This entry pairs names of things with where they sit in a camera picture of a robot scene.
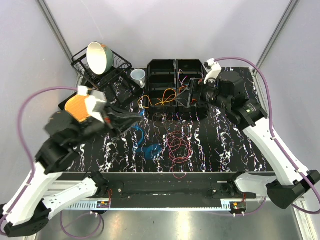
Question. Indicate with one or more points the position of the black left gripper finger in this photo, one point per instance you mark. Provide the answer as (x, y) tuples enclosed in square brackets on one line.
[(122, 126), (120, 114)]

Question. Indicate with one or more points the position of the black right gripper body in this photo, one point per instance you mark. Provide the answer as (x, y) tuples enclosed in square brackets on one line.
[(190, 101)]

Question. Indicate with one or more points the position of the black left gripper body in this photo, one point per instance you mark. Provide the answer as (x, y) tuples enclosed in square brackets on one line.
[(106, 119)]

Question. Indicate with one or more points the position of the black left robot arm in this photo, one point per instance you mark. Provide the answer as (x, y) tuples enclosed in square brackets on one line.
[(30, 211)]

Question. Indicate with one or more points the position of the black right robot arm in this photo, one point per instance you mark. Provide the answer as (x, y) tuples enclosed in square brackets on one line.
[(225, 90)]

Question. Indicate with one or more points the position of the white measuring cup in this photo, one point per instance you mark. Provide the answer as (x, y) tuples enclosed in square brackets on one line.
[(138, 76)]

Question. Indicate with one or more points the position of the white and green bowl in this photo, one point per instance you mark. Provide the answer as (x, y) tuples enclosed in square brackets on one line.
[(100, 58)]

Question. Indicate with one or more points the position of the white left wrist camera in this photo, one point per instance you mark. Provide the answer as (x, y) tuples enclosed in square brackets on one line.
[(89, 104)]

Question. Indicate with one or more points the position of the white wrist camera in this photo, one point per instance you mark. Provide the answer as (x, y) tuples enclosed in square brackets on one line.
[(213, 69), (89, 104)]

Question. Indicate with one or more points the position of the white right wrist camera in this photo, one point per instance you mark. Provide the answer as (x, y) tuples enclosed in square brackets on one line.
[(213, 69)]

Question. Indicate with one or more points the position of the black wire dish rack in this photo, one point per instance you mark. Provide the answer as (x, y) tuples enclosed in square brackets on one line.
[(118, 74)]

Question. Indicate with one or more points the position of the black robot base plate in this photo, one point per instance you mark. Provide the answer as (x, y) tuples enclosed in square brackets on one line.
[(146, 191)]

